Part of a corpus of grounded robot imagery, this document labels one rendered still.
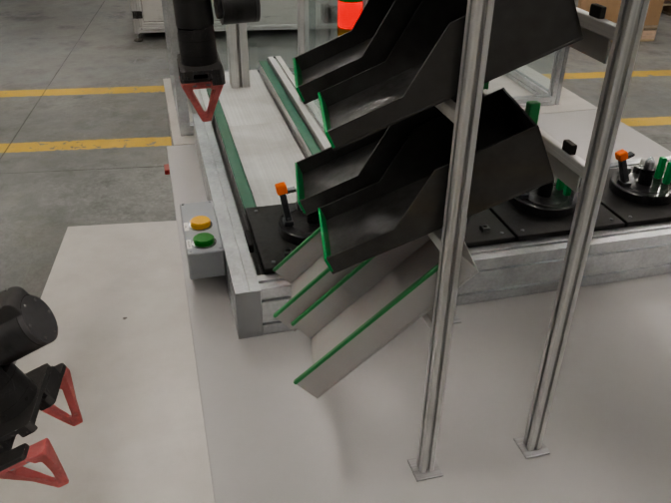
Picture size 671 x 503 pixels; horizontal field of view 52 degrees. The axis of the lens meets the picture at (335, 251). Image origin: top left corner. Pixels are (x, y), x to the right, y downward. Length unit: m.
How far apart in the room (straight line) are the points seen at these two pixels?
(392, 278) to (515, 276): 0.45
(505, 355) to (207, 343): 0.53
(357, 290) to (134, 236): 0.74
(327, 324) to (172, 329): 0.37
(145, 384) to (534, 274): 0.75
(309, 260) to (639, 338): 0.62
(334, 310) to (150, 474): 0.35
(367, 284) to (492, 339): 0.36
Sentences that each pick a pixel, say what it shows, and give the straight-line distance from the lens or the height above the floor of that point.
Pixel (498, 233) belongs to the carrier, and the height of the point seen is 0.97.
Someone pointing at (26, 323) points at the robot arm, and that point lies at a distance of 0.78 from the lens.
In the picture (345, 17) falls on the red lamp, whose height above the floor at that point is 1.33.
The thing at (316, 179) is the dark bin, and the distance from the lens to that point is 1.03.
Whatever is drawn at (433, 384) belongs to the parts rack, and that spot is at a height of 1.03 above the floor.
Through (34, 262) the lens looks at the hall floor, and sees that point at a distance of 3.29.
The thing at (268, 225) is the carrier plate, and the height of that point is 0.97.
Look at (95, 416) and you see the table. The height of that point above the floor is 0.86.
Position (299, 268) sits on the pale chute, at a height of 1.02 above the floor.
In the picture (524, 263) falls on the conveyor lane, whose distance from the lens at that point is 1.38.
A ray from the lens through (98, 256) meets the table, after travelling 1.55.
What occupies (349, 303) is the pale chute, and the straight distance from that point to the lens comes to 1.01.
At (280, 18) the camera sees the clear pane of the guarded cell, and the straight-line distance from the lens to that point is 2.58.
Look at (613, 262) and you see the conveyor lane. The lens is 1.49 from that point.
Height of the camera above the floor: 1.65
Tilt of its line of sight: 32 degrees down
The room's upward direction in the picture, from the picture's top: 1 degrees clockwise
